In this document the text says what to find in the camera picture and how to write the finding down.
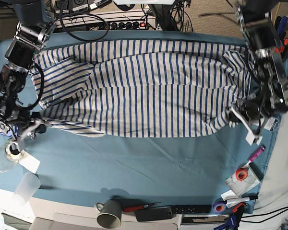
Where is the black smartphone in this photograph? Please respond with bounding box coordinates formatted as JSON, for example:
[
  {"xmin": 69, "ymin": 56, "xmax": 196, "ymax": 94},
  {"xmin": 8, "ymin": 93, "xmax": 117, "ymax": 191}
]
[{"xmin": 134, "ymin": 206, "xmax": 173, "ymax": 222}]

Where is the black remote control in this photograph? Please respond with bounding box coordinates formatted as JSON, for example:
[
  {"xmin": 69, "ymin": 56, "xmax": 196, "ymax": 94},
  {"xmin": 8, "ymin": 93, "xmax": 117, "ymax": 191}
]
[{"xmin": 171, "ymin": 205, "xmax": 212, "ymax": 214}]

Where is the translucent plastic cup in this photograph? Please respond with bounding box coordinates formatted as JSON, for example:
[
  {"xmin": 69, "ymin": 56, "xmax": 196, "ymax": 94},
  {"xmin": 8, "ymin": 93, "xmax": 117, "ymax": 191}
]
[{"xmin": 12, "ymin": 172, "xmax": 41, "ymax": 206}]

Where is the purple tape roll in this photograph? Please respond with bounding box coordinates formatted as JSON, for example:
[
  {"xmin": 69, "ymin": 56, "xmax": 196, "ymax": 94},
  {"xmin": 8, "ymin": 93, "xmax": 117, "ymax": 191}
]
[{"xmin": 213, "ymin": 201, "xmax": 227, "ymax": 214}]

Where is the printed paper sheet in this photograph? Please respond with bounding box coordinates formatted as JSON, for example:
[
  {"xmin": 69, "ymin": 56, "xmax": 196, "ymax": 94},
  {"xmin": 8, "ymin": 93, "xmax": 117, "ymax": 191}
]
[{"xmin": 225, "ymin": 165, "xmax": 261, "ymax": 197}]

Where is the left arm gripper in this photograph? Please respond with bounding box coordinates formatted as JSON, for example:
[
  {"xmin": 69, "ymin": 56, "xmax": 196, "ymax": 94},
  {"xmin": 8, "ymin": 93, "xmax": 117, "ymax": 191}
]
[{"xmin": 228, "ymin": 100, "xmax": 270, "ymax": 145}]

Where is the blue plastic box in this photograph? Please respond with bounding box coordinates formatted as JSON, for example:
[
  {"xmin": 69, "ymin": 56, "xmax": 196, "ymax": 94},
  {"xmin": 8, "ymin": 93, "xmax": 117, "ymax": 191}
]
[{"xmin": 0, "ymin": 121, "xmax": 17, "ymax": 137}]

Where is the blue bar clamp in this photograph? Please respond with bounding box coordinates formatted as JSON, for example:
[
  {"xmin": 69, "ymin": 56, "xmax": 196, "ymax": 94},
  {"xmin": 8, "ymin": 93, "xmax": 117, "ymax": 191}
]
[{"xmin": 214, "ymin": 202, "xmax": 246, "ymax": 230}]

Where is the black power strip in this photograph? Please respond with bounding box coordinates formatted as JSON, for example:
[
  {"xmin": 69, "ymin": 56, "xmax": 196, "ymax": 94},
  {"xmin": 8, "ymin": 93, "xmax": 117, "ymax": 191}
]
[{"xmin": 96, "ymin": 21, "xmax": 149, "ymax": 31}]

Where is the purple pen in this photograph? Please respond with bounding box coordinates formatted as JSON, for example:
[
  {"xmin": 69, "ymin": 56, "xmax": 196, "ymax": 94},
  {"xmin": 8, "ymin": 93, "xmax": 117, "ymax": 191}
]
[{"xmin": 248, "ymin": 145, "xmax": 266, "ymax": 162}]

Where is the clear plastic bottle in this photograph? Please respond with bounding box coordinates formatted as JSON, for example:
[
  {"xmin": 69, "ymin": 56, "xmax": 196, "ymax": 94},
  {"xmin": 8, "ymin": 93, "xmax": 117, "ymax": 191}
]
[{"xmin": 0, "ymin": 140, "xmax": 22, "ymax": 173}]

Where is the grey ceramic mug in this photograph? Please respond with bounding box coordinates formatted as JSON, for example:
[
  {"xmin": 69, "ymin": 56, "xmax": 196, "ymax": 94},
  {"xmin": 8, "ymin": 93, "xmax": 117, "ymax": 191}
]
[{"xmin": 95, "ymin": 200, "xmax": 122, "ymax": 230}]

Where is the orange black clamp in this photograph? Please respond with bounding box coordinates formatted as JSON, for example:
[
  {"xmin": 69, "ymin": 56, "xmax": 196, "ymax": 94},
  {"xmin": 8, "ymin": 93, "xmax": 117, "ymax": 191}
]
[{"xmin": 280, "ymin": 38, "xmax": 288, "ymax": 61}]

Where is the red handled screwdriver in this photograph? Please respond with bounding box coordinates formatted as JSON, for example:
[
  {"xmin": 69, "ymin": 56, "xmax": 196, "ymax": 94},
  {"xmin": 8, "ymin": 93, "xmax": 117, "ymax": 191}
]
[{"xmin": 123, "ymin": 202, "xmax": 159, "ymax": 213}]

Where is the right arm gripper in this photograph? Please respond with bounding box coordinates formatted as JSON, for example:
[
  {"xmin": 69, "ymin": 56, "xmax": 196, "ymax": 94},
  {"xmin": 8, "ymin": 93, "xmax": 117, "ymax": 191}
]
[{"xmin": 0, "ymin": 112, "xmax": 47, "ymax": 152}]

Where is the white paper card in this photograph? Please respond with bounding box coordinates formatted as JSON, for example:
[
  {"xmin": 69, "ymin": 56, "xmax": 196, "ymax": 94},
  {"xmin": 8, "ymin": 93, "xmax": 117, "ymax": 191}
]
[{"xmin": 19, "ymin": 155, "xmax": 40, "ymax": 173}]

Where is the blue white striped T-shirt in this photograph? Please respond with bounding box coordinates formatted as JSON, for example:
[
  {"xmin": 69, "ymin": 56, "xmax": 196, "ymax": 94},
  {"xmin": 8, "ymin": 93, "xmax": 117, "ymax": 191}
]
[{"xmin": 30, "ymin": 40, "xmax": 251, "ymax": 138}]

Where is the orange tape roll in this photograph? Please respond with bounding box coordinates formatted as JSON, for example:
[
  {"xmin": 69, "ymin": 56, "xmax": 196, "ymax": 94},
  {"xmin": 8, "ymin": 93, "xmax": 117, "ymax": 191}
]
[{"xmin": 235, "ymin": 168, "xmax": 248, "ymax": 181}]

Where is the teal table cloth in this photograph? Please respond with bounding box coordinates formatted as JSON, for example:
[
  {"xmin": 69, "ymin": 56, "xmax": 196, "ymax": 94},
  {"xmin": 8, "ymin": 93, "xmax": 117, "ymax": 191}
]
[{"xmin": 0, "ymin": 30, "xmax": 288, "ymax": 214}]

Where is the white labelled box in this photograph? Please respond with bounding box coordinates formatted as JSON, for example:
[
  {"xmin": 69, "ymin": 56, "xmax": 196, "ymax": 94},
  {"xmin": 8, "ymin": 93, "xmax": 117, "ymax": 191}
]
[{"xmin": 264, "ymin": 117, "xmax": 279, "ymax": 132}]

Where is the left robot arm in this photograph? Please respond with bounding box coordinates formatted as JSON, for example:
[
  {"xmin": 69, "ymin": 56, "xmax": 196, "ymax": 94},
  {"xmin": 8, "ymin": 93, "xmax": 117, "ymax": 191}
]
[{"xmin": 229, "ymin": 0, "xmax": 288, "ymax": 145}]

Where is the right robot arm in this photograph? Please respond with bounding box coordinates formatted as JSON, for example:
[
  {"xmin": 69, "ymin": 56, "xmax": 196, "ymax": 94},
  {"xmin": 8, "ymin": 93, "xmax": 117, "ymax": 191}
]
[{"xmin": 0, "ymin": 0, "xmax": 55, "ymax": 155}]

